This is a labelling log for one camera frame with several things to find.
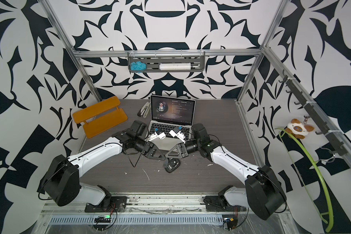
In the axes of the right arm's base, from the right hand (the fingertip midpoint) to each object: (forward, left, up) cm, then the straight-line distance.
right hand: (165, 156), depth 68 cm
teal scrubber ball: (+53, +18, +13) cm, 58 cm away
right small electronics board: (-24, -31, -23) cm, 45 cm away
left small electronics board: (-22, +32, -23) cm, 45 cm away
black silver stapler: (+44, +18, -18) cm, 51 cm away
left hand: (0, +1, 0) cm, 1 cm away
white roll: (+51, -5, +14) cm, 53 cm away
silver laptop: (+36, +1, -12) cm, 38 cm away
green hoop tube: (-23, -58, 0) cm, 62 cm away
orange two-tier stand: (+33, +46, -19) cm, 60 cm away
